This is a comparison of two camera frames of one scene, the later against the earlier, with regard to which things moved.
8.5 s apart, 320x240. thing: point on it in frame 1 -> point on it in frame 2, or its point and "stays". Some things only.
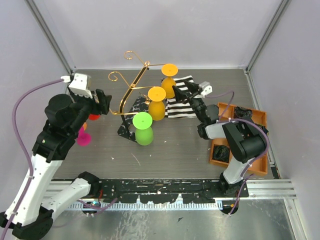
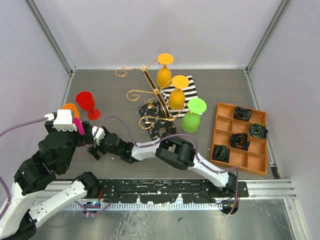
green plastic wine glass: [142, 122] -> [190, 120]
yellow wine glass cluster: [169, 70] -> [164, 75]
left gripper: [104, 105] -> [88, 137]
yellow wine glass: [157, 108] -> [176, 98]
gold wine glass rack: [127, 130] -> [147, 122]
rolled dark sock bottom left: [221, 152] stays
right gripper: [193, 88] -> [93, 151]
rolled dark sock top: [243, 113] stays
